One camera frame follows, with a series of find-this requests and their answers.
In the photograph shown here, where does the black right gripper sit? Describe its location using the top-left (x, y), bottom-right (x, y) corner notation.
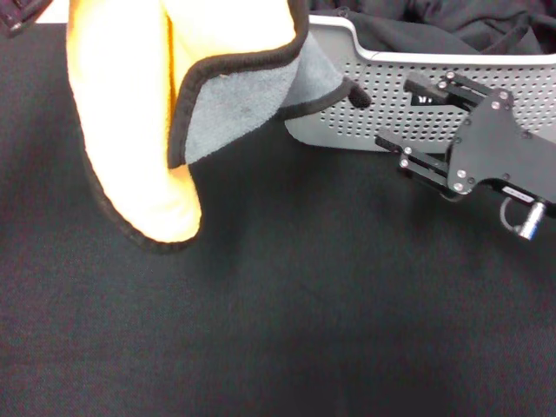
top-left (373, 71), bottom-right (556, 204)

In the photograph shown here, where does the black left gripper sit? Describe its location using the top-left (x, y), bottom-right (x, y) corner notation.
top-left (0, 0), bottom-right (44, 38)

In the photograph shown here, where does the yellow and grey towel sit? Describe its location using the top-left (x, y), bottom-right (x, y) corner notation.
top-left (64, 0), bottom-right (373, 255)

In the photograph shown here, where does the grey perforated storage box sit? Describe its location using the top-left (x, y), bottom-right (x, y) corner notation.
top-left (283, 12), bottom-right (556, 154)

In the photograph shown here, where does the black cloth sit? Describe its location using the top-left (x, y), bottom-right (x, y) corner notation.
top-left (306, 0), bottom-right (556, 56)

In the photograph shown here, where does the right gripper cable with plug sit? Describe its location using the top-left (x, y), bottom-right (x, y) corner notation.
top-left (498, 195), bottom-right (549, 242)

